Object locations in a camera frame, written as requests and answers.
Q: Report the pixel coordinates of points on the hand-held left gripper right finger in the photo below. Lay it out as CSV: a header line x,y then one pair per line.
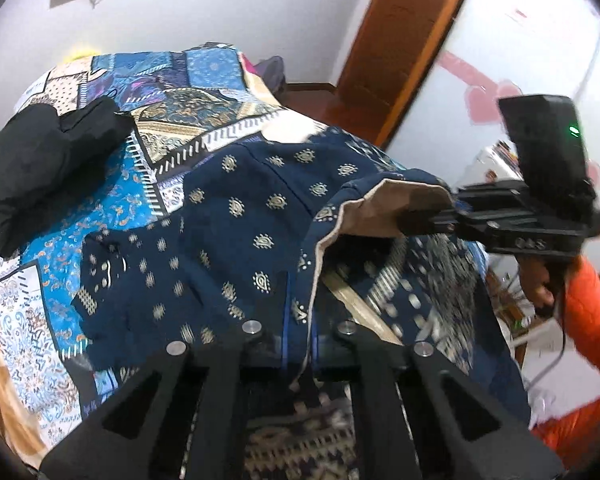
x,y
330,355

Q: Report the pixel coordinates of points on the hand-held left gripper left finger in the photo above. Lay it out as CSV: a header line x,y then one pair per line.
x,y
260,355

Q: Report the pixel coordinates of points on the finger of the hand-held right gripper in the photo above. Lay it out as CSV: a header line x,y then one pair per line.
x,y
427,222

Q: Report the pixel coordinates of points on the navy patterned hooded jacket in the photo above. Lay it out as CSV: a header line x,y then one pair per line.
x,y
240,240

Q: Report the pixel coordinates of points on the person's right hand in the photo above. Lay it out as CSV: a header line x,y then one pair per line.
x,y
537,282

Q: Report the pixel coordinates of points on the white heart-print sliding door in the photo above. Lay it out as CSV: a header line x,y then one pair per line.
x,y
530,35

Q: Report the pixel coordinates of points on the wooden door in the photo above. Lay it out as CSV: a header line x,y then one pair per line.
x,y
405,50

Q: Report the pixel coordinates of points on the blue patchwork quilt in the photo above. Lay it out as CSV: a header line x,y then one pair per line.
x,y
55,270

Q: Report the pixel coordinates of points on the person's orange jacket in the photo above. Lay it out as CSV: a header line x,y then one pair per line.
x,y
580,427

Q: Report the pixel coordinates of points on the black garment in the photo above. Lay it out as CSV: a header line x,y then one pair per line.
x,y
40,165

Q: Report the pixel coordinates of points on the yellow plastic item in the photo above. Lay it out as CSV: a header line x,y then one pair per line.
x,y
77,55

